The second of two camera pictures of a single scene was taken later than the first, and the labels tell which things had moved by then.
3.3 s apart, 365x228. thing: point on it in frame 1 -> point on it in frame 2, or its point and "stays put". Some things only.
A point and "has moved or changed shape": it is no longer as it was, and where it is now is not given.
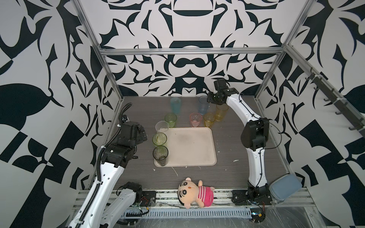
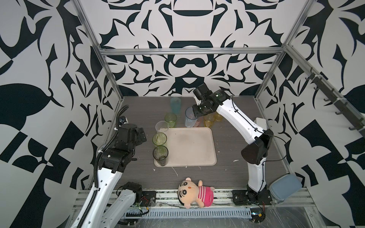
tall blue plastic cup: [203, 104] has moved or changed shape
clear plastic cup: [162, 126] stays put
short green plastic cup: [171, 118] stays put
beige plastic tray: [190, 147] stays put
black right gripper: [210, 98] -> [196, 113]
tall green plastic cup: [159, 138] stays put
